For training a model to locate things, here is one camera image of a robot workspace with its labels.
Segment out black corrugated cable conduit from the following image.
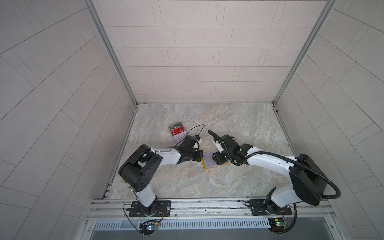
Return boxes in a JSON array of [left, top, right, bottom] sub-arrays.
[[207, 129, 342, 235]]

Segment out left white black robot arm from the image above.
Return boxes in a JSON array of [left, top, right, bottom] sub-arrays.
[[118, 135, 203, 216]]

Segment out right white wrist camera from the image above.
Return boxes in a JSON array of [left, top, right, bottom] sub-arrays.
[[214, 141, 224, 153]]

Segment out white pink card in box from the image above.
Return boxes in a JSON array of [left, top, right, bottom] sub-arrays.
[[173, 132, 187, 145]]

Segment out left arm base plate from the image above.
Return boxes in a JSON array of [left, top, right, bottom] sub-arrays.
[[125, 200, 172, 218]]

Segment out left green circuit board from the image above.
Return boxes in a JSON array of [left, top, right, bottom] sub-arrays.
[[139, 220, 160, 236]]

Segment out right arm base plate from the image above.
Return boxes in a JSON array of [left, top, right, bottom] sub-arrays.
[[244, 199, 292, 216]]

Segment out white vent grille strip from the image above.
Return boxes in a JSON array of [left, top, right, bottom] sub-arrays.
[[94, 218, 271, 231]]

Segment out left camera thin black cable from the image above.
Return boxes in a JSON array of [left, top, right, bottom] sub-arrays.
[[173, 124, 206, 148]]

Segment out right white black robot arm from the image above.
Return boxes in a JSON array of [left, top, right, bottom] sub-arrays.
[[208, 130, 327, 215]]

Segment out green circuit board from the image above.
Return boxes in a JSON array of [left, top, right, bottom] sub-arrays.
[[139, 220, 160, 236], [268, 218, 287, 232]]

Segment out aluminium mounting rail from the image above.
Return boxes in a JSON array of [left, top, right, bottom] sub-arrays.
[[84, 198, 336, 221]]

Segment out black VIP card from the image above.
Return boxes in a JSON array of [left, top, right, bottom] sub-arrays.
[[170, 122, 183, 129]]

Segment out yellow leather card holder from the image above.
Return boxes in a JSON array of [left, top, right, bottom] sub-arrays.
[[202, 151, 221, 170]]

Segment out clear acrylic card box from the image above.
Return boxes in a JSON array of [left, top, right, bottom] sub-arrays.
[[169, 122, 187, 145]]

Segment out right green circuit board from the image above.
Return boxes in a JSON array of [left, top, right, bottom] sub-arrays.
[[268, 218, 287, 232]]

